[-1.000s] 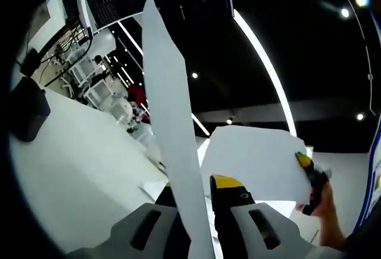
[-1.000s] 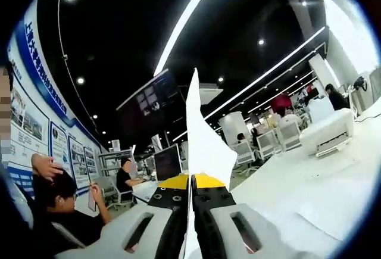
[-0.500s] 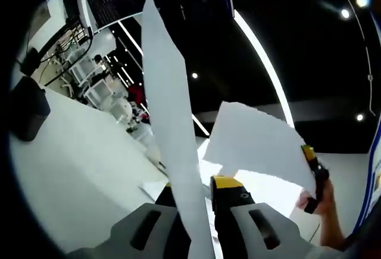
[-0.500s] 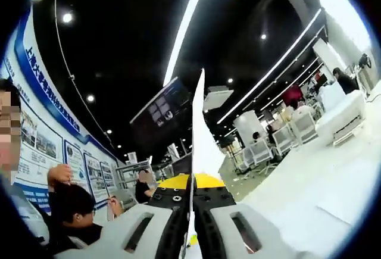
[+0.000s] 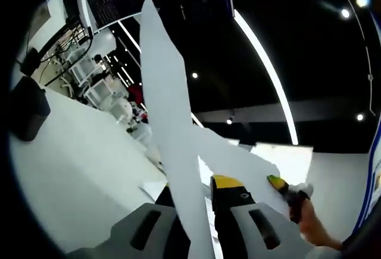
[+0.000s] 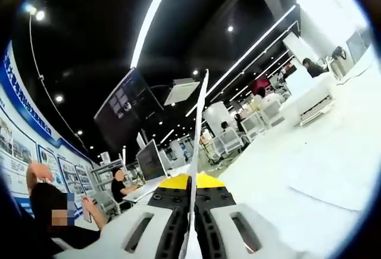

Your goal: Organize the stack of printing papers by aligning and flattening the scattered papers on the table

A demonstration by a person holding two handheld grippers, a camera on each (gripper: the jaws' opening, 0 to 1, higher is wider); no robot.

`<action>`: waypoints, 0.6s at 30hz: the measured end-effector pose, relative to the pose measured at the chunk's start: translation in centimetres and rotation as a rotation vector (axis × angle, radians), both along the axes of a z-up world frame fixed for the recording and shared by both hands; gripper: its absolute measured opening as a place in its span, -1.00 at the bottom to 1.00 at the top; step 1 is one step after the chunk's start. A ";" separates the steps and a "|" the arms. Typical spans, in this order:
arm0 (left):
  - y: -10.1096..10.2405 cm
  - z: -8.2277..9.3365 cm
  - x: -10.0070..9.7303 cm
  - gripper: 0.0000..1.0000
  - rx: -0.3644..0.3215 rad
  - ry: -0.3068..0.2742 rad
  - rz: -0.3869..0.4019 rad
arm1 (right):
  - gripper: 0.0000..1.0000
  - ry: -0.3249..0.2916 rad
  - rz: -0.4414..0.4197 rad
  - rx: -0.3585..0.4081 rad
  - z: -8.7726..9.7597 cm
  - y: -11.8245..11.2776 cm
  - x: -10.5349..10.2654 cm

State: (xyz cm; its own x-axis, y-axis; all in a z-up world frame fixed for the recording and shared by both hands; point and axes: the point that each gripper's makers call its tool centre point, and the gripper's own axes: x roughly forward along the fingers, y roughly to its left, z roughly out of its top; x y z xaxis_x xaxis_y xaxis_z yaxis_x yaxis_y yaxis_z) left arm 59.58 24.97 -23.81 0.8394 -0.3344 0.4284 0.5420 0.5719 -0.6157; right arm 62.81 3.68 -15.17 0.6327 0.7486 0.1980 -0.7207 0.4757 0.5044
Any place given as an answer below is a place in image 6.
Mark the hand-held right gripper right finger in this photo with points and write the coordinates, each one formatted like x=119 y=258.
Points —
x=214 y=199

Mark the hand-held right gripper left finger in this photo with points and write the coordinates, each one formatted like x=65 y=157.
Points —
x=166 y=199

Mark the stack of white printing papers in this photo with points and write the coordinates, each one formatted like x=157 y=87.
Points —
x=199 y=122

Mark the white printing paper sheet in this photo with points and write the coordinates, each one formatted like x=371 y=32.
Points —
x=321 y=195

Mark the computer monitor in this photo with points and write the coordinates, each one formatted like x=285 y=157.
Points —
x=150 y=160

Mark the white office chair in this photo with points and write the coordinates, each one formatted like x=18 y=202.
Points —
x=230 y=143
x=251 y=126
x=273 y=113

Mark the thin white monitor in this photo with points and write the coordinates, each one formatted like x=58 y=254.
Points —
x=140 y=141

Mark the grey metal shelf rack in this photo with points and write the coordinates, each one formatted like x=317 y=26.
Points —
x=102 y=171

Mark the white table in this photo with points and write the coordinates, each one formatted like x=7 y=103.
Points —
x=282 y=157

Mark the hanging dark monitor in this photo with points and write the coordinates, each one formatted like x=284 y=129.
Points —
x=125 y=113

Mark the ceiling air conditioner unit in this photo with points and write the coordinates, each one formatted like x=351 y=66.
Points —
x=181 y=90

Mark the dark red object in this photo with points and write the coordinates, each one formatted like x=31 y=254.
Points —
x=260 y=83

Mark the long ceiling light strip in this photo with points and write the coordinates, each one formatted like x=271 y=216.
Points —
x=150 y=18
x=241 y=61

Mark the white printer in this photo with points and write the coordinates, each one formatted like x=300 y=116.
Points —
x=309 y=95

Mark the thin ceiling conduit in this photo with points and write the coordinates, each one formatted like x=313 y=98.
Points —
x=40 y=77

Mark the black desk object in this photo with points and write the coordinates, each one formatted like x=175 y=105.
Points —
x=339 y=53

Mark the blue white wall poster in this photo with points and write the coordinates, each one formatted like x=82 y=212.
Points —
x=18 y=157

